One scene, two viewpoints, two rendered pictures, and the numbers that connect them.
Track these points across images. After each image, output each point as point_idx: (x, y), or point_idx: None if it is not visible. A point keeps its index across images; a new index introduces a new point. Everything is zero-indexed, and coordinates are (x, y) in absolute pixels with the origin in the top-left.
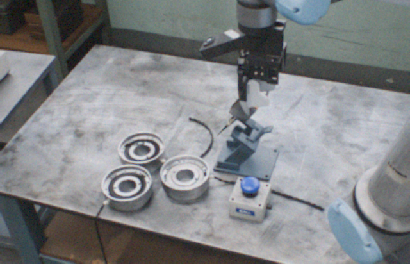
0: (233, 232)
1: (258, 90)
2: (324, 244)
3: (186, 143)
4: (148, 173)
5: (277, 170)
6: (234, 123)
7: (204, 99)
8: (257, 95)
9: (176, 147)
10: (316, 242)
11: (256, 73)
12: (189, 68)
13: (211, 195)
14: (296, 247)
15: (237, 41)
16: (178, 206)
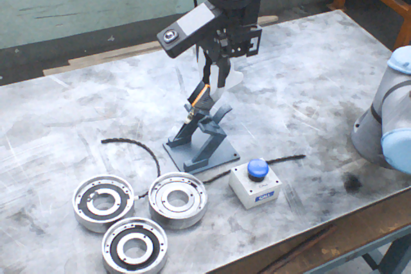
0: (268, 222)
1: (233, 69)
2: (337, 183)
3: (127, 167)
4: (146, 220)
5: (234, 145)
6: (149, 123)
7: (92, 115)
8: (232, 75)
9: (123, 178)
10: (331, 186)
11: (234, 51)
12: (38, 91)
13: (210, 201)
14: (324, 199)
15: (215, 21)
16: (194, 233)
